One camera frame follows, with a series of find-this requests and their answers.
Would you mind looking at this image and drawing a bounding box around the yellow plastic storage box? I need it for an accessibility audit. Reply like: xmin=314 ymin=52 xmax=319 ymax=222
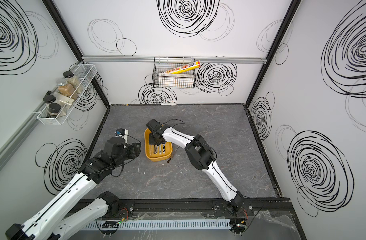
xmin=144 ymin=129 xmax=173 ymax=162

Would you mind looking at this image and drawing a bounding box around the black handle spoon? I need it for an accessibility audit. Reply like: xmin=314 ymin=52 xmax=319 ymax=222
xmin=167 ymin=146 xmax=180 ymax=164

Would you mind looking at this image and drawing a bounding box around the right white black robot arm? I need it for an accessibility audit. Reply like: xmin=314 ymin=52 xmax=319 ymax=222
xmin=146 ymin=119 xmax=244 ymax=212

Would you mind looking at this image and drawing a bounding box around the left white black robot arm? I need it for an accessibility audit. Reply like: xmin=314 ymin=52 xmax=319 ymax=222
xmin=5 ymin=133 xmax=142 ymax=240

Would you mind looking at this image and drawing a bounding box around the yellow foil wrap box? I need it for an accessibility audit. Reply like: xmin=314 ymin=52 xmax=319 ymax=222
xmin=164 ymin=61 xmax=201 ymax=74

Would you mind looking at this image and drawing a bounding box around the front spice jar black lid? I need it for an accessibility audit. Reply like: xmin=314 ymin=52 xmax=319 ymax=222
xmin=47 ymin=103 xmax=62 ymax=118

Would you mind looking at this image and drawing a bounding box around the brown spice jar clear lid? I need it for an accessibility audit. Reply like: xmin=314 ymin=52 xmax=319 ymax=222
xmin=56 ymin=79 xmax=78 ymax=100

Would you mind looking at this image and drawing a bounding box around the spice jar black lid far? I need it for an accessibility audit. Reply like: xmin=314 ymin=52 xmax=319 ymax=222
xmin=63 ymin=71 xmax=81 ymax=93

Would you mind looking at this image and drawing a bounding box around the dark spice jar black lid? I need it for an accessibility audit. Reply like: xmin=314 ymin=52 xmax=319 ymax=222
xmin=43 ymin=95 xmax=61 ymax=107

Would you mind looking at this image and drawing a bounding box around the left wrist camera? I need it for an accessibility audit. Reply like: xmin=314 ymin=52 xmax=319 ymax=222
xmin=116 ymin=129 xmax=129 ymax=143

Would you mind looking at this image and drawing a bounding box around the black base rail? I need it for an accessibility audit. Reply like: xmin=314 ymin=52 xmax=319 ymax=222
xmin=71 ymin=197 xmax=294 ymax=217

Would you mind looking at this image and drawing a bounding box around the black wire wall basket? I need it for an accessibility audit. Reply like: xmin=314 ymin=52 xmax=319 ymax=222
xmin=152 ymin=56 xmax=196 ymax=89

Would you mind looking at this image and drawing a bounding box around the clear acrylic wall shelf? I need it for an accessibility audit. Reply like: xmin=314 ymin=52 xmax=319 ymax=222
xmin=37 ymin=64 xmax=98 ymax=126

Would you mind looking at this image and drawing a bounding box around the white slotted cable duct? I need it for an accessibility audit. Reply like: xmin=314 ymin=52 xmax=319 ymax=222
xmin=82 ymin=219 xmax=231 ymax=231

